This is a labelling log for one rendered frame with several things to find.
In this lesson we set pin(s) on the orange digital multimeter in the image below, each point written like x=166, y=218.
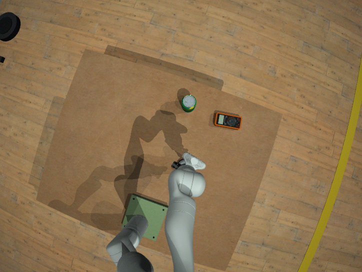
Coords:
x=228, y=121

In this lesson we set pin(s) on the green drink can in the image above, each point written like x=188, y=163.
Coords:
x=188, y=103

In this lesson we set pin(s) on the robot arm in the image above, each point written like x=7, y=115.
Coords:
x=183, y=184

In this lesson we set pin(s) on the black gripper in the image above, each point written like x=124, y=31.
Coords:
x=176, y=165

